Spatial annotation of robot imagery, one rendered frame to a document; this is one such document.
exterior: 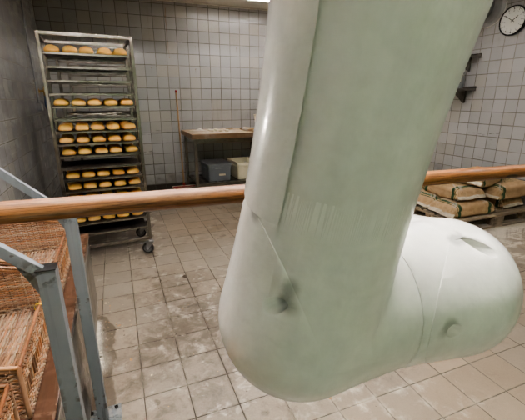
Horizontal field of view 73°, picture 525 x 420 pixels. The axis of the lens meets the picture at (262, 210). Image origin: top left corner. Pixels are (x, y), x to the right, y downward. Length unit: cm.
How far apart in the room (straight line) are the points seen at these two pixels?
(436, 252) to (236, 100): 555
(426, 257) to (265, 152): 14
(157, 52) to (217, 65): 87
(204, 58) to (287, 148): 552
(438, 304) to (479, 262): 5
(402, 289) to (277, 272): 9
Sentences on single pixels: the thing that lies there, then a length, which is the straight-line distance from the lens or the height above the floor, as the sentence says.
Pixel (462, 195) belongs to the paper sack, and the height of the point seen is 37.
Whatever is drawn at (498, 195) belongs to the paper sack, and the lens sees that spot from 461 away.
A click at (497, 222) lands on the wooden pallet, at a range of 462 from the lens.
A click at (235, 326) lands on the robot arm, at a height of 120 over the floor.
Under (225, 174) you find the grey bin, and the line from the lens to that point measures 509.
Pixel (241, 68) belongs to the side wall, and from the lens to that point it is 581.
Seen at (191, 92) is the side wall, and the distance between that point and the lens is 559.
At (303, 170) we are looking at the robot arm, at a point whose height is 129.
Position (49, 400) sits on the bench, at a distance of 118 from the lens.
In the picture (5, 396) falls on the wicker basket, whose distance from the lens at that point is 100.
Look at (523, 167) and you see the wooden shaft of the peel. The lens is 104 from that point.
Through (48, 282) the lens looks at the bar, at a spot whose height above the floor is 92.
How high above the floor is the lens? 132
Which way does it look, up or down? 17 degrees down
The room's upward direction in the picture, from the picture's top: straight up
